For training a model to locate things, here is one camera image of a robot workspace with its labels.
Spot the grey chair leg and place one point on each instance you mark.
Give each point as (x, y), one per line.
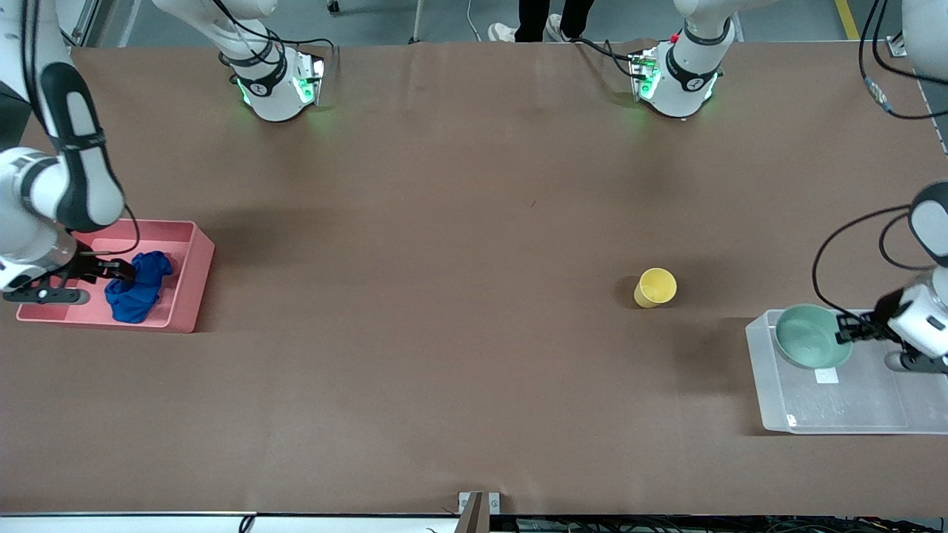
(419, 22)

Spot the pink plastic bin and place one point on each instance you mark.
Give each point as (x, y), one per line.
(185, 281)

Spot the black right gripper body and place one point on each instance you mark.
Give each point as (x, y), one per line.
(84, 266)

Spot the yellow plastic cup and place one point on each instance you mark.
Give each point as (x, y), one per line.
(655, 289)

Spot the black trouser legs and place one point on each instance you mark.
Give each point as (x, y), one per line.
(533, 18)

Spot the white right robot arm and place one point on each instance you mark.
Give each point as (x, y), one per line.
(22, 222)

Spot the left arm base connector plate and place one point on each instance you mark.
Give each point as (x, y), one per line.
(643, 74)

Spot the white square label sticker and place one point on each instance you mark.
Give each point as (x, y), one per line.
(826, 377)

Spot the blue cloth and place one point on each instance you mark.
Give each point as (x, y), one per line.
(137, 296)

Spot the right arm base connector plate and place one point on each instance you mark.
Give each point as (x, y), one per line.
(309, 78)

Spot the metal table edge bracket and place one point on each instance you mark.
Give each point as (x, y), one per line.
(474, 511)

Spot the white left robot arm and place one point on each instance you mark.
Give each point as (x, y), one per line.
(926, 318)

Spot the white sneaker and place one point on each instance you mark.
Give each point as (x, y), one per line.
(559, 29)
(503, 32)

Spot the white table edge rail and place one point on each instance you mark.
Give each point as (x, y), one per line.
(148, 524)

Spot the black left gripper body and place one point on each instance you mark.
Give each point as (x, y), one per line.
(878, 320)

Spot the mint green bowl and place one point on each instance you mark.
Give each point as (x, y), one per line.
(807, 337)

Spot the aluminium frame post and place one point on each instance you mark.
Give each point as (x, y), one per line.
(89, 22)
(898, 48)

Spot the clear plastic storage box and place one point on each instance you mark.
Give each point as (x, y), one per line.
(874, 407)

